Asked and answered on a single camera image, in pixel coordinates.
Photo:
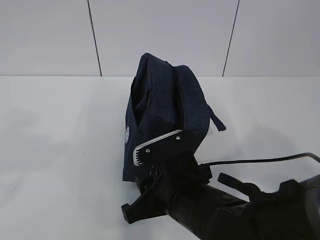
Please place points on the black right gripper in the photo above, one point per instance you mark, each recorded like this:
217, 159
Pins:
181, 190

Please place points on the navy blue fabric bag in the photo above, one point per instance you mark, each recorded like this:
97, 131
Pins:
163, 98

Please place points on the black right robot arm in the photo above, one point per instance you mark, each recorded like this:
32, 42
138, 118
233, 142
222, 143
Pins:
290, 213

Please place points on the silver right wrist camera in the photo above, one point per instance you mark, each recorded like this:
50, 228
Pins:
163, 147

